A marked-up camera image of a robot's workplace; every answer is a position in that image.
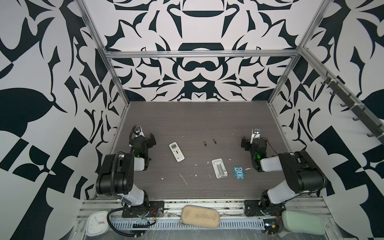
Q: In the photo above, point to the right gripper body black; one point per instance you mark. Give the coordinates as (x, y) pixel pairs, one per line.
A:
(246, 142)

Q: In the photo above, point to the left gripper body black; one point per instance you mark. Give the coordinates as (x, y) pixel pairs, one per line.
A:
(150, 140)

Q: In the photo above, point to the white remote control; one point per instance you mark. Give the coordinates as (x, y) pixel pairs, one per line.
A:
(176, 151)

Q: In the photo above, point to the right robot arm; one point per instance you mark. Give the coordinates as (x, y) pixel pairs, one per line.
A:
(302, 176)

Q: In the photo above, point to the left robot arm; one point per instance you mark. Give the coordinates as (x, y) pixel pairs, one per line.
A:
(116, 177)

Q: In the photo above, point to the blue owl figurine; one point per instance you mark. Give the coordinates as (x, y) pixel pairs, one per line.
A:
(239, 173)

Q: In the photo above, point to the tan sponge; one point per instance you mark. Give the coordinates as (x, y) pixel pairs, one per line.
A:
(200, 217)

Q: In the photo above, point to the small circuit board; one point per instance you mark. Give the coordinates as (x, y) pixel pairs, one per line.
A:
(271, 227)

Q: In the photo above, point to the pale green sponge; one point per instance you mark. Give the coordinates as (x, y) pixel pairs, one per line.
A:
(299, 222)

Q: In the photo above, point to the white square clock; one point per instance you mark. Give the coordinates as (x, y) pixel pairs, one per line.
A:
(97, 224)

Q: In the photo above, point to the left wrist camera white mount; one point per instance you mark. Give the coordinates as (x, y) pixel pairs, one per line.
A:
(138, 131)

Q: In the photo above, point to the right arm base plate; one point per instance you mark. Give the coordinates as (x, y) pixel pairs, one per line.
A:
(262, 208)

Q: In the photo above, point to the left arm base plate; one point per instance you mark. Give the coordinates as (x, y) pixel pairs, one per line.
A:
(156, 208)

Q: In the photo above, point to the white slotted cable duct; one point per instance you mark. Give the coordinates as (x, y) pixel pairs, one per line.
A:
(175, 224)

